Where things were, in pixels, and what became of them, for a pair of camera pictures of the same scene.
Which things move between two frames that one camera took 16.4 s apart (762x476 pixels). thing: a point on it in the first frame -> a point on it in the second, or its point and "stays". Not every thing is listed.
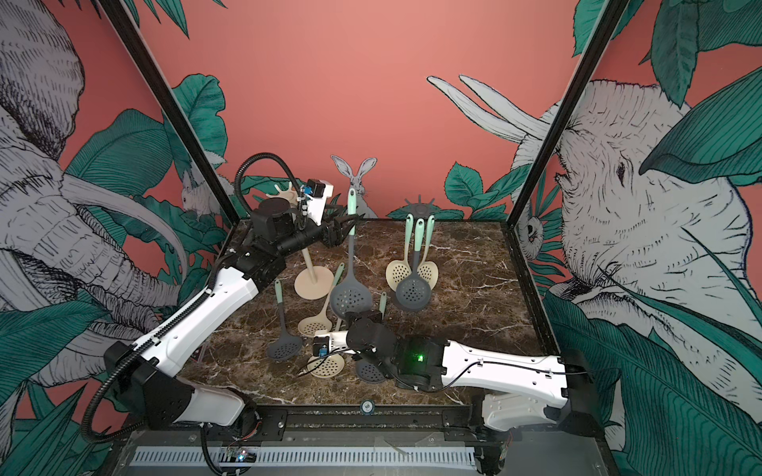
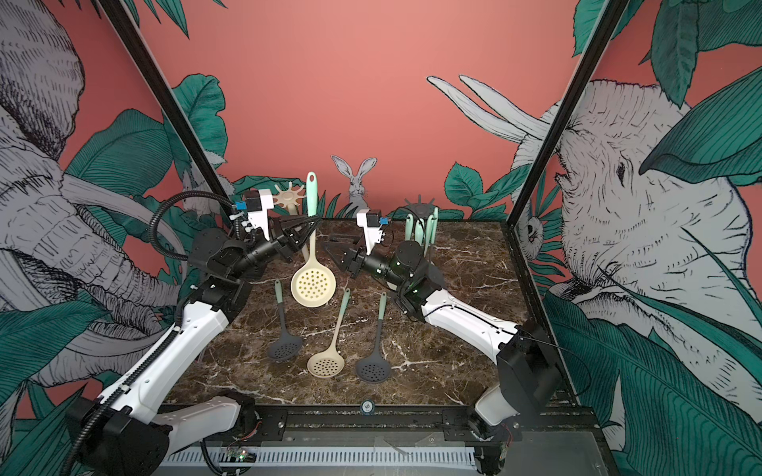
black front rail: x=345 y=421 stays
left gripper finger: x=336 y=233 -> x=298 y=238
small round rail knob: x=367 y=407 stays
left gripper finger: x=334 y=219 -> x=297 y=225
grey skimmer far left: x=283 y=347 stays
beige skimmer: x=322 y=321 -> x=313 y=281
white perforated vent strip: x=309 y=456 stays
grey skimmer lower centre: x=369 y=370 stays
